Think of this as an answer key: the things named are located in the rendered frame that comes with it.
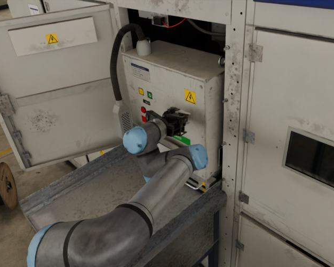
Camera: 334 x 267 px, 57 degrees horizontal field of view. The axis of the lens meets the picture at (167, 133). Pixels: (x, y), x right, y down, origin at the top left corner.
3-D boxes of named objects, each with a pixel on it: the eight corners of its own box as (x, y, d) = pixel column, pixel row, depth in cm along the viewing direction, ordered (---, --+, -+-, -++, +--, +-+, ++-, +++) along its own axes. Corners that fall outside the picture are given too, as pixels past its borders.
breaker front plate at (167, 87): (204, 184, 131) (202, 82, 105) (134, 141, 162) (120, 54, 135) (206, 183, 132) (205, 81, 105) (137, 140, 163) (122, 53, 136)
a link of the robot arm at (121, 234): (101, 240, 49) (201, 132, 90) (56, 243, 54) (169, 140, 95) (130, 298, 51) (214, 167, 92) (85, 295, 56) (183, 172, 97)
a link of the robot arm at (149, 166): (172, 184, 90) (159, 150, 89) (142, 189, 96) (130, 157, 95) (183, 174, 97) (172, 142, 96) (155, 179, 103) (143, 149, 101)
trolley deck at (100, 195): (98, 317, 101) (94, 308, 97) (25, 217, 140) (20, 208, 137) (226, 203, 137) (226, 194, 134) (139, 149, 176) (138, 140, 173)
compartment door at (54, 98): (23, 165, 164) (-41, 24, 123) (135, 134, 180) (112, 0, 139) (23, 172, 159) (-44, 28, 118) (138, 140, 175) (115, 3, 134)
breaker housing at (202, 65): (207, 183, 131) (205, 80, 104) (135, 140, 163) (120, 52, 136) (271, 132, 159) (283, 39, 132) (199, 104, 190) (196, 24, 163)
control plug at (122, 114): (123, 140, 148) (116, 108, 138) (117, 136, 151) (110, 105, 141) (135, 133, 152) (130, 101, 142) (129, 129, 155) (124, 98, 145)
